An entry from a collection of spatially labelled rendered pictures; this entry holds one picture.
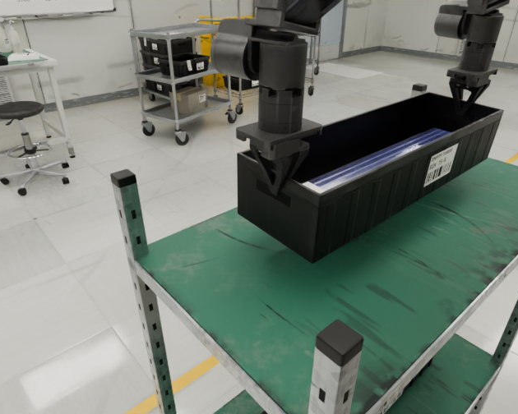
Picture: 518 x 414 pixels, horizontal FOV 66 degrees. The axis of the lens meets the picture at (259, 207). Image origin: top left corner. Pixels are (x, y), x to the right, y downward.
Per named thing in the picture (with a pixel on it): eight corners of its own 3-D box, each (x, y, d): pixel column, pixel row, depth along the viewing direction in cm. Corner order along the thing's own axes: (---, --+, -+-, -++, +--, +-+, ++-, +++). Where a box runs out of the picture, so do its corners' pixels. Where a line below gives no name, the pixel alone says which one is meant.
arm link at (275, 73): (289, 37, 43) (317, 33, 47) (242, 31, 47) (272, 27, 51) (285, 101, 47) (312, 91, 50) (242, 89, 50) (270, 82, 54)
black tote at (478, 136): (312, 264, 56) (321, 195, 50) (237, 213, 67) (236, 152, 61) (487, 158, 89) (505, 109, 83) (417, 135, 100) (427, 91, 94)
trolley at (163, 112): (140, 136, 388) (122, 25, 338) (202, 113, 453) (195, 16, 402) (180, 148, 362) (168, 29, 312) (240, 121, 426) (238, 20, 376)
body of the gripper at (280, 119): (233, 141, 53) (233, 84, 49) (289, 125, 58) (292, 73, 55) (266, 156, 48) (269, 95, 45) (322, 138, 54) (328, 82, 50)
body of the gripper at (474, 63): (444, 78, 85) (453, 41, 81) (466, 71, 90) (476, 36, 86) (474, 85, 80) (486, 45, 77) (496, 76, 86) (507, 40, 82)
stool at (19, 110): (-14, 186, 297) (-44, 111, 269) (45, 160, 338) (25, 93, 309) (35, 201, 277) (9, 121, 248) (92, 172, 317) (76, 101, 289)
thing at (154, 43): (143, 100, 499) (134, 36, 462) (174, 94, 527) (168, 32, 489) (173, 112, 459) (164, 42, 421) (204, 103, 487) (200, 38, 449)
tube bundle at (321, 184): (302, 232, 61) (304, 214, 59) (272, 213, 65) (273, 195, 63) (460, 150, 89) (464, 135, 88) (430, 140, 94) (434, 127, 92)
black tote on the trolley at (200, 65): (182, 78, 355) (180, 62, 348) (158, 74, 370) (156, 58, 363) (210, 71, 384) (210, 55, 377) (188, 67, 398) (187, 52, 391)
